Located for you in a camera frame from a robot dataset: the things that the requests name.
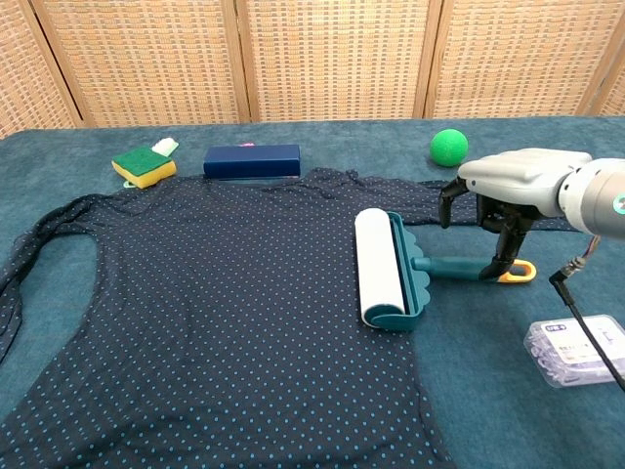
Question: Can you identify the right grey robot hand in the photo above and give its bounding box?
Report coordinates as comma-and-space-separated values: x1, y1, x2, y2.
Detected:
437, 148, 594, 281

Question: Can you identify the teal lint roller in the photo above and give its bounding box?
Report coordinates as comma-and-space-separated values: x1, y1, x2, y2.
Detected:
354, 207, 537, 331

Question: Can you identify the navy polka dot shirt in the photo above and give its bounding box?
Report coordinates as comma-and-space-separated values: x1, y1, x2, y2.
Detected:
0, 167, 625, 469

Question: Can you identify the green foam ball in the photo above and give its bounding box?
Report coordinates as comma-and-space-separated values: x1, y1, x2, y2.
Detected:
429, 128, 470, 169

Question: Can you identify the clear plastic clip box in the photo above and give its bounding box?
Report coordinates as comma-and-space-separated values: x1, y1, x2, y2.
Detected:
522, 314, 625, 390

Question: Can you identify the teal tablecloth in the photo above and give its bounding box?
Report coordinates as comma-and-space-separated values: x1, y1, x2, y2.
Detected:
0, 113, 625, 469

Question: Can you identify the woven folding screen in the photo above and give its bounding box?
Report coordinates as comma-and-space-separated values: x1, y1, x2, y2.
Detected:
0, 0, 625, 140

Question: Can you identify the navy rectangular box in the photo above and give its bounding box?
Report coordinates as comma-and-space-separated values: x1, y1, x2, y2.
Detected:
202, 144, 302, 180

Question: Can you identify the white small brush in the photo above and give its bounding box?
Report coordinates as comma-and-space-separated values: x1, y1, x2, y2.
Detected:
150, 137, 180, 157

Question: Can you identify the green yellow sponge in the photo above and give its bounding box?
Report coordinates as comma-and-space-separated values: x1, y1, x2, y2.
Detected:
110, 146, 178, 190

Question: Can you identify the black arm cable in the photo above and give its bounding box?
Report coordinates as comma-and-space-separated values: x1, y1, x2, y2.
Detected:
548, 234, 625, 392

